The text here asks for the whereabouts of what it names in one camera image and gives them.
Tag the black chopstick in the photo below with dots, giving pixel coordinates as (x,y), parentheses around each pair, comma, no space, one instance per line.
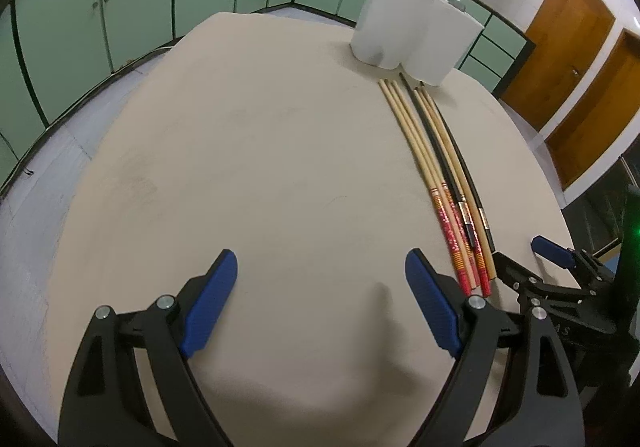
(442,159)
(469,178)

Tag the wooden chopstick red end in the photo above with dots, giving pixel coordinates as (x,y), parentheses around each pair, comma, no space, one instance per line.
(467,247)
(456,255)
(490,265)
(439,183)
(450,162)

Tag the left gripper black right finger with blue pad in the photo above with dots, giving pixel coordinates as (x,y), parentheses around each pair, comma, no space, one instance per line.
(537,403)

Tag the white plastic utensil holder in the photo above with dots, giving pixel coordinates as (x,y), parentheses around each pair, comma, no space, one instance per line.
(426,38)

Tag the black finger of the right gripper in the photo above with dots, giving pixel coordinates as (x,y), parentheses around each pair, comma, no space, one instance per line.
(581,264)
(570,309)

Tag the black equipment stand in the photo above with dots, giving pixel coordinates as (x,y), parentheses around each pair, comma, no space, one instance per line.
(595,218)

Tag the green lower kitchen cabinets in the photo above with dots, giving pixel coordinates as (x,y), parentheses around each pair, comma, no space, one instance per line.
(55,52)

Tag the brown wooden door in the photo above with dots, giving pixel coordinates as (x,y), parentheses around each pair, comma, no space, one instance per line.
(568,35)
(600,115)

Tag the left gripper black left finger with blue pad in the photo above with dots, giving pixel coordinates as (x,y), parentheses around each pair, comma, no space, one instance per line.
(104,403)

